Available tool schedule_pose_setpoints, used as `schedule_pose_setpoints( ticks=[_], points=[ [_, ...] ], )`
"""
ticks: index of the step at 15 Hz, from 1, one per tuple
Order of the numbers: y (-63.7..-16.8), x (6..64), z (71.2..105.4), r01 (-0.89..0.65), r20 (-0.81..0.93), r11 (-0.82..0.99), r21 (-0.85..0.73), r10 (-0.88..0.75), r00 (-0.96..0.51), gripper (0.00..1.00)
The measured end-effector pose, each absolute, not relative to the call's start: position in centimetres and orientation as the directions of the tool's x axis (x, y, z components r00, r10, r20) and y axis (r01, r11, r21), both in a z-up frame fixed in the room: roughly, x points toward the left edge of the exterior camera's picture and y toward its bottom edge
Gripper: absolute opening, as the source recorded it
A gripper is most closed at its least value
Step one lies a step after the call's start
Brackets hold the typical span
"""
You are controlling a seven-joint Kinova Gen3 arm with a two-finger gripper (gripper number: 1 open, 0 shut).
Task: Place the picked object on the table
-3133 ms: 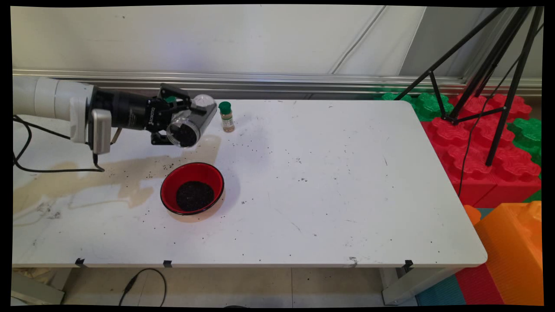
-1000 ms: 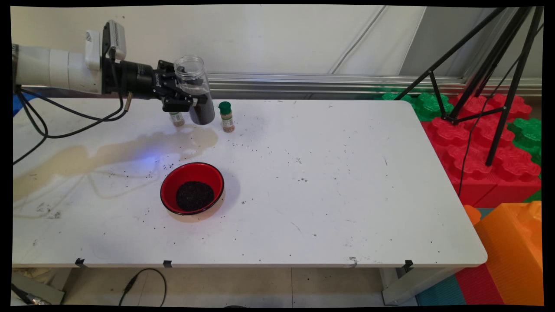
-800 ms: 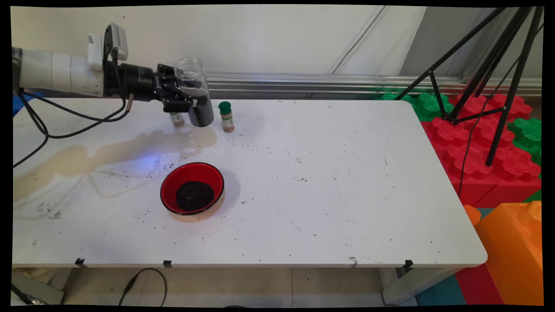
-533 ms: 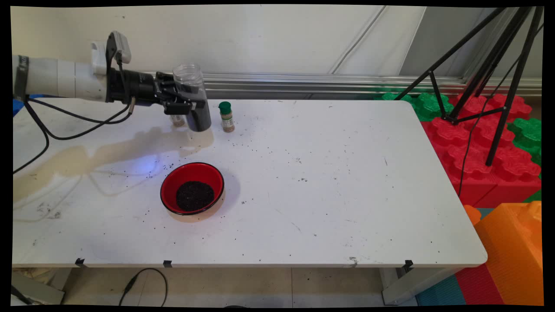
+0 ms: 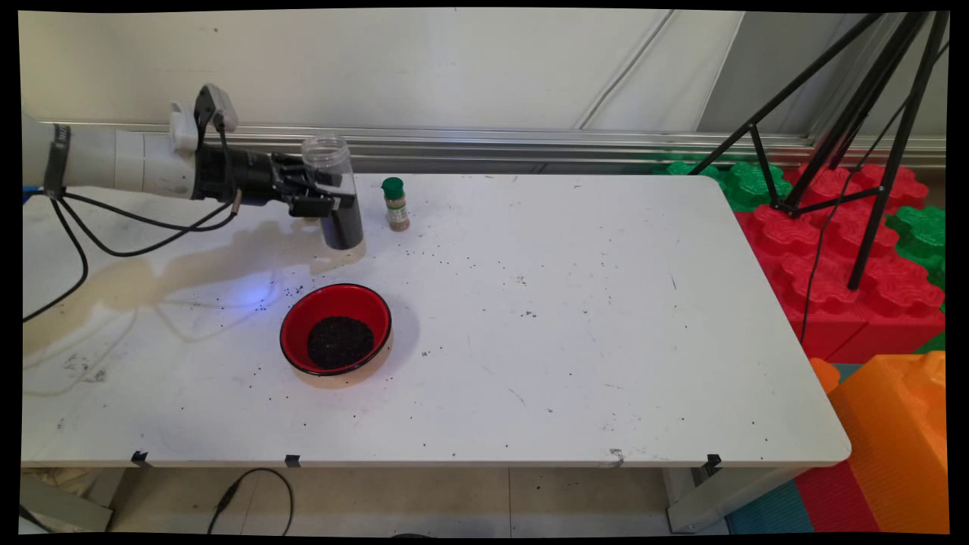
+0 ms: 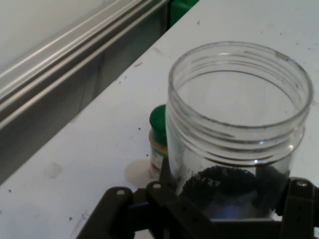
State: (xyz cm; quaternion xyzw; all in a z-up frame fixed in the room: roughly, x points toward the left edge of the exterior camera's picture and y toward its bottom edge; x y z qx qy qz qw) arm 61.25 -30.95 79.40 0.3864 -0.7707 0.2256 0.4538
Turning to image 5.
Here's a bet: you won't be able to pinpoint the black hanging arm cable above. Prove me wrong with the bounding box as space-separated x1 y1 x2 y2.
23 193 90 324

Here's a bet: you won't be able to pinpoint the black camera cable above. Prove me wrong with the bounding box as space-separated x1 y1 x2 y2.
61 106 245 258

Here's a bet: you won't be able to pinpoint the pile of black seeds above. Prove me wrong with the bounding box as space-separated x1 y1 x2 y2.
307 316 375 370

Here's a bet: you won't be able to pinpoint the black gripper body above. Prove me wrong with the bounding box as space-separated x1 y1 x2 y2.
192 144 285 204

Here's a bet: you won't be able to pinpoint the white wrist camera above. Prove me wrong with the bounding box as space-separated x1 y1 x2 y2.
168 83 239 152

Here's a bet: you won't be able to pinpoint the black tripod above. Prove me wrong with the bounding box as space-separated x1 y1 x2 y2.
689 11 951 292

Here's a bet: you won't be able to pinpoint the green cap spice bottle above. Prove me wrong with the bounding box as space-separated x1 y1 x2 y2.
381 177 411 232

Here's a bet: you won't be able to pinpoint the green puzzle foam block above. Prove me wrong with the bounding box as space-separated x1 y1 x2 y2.
886 206 947 290
666 160 793 213

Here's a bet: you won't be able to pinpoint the blue floor mat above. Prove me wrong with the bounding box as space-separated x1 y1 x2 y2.
727 481 815 534

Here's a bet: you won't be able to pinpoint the grey table leg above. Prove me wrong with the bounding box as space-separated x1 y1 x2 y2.
666 463 807 533
19 473 114 533

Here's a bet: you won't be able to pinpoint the aluminium rail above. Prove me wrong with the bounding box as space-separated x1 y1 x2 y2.
38 120 947 171

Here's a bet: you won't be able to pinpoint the red and green foam blocks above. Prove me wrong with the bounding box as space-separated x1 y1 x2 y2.
734 163 947 364

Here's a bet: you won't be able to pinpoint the red bowl with black rim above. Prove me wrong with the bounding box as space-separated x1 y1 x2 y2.
279 283 393 377

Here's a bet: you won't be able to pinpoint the black floor cable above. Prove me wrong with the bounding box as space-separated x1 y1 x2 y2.
207 468 294 537

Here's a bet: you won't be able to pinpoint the thin black tripod cable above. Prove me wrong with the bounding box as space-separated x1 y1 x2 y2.
799 42 951 345

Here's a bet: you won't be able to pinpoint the orange foam block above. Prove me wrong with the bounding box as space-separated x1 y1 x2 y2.
809 352 949 534

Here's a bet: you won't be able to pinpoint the red floor mat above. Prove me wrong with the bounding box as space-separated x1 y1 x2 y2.
795 462 879 534

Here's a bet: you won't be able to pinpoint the clear jar of black seeds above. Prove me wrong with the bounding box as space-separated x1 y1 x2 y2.
301 134 366 251

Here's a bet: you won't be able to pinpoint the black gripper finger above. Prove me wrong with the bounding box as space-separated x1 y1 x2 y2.
284 185 356 220
273 153 335 187

